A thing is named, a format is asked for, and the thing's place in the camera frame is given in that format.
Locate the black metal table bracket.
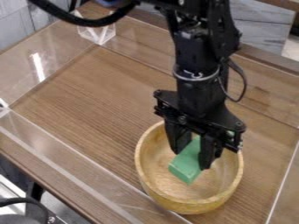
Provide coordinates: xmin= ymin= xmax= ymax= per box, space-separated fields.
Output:
xmin=24 ymin=182 xmax=69 ymax=224

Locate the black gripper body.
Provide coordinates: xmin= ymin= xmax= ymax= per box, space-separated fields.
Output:
xmin=154 ymin=71 xmax=246 ymax=152

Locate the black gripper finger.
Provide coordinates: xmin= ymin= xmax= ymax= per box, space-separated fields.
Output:
xmin=165 ymin=120 xmax=193 ymax=154
xmin=199 ymin=134 xmax=223 ymax=170

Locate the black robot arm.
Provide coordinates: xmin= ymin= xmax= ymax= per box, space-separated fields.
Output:
xmin=28 ymin=0 xmax=246 ymax=170

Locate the clear acrylic tray wall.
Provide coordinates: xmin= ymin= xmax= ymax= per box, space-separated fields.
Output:
xmin=0 ymin=108 xmax=191 ymax=224

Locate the black cable bottom left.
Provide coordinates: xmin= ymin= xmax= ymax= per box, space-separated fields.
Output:
xmin=0 ymin=197 xmax=51 ymax=224

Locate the brown wooden bowl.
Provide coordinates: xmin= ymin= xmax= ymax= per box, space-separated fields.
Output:
xmin=135 ymin=122 xmax=245 ymax=215

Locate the green rectangular block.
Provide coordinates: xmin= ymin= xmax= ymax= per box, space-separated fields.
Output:
xmin=169 ymin=136 xmax=202 ymax=185

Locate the clear acrylic corner bracket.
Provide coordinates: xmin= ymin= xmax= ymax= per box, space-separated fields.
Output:
xmin=74 ymin=10 xmax=118 ymax=46

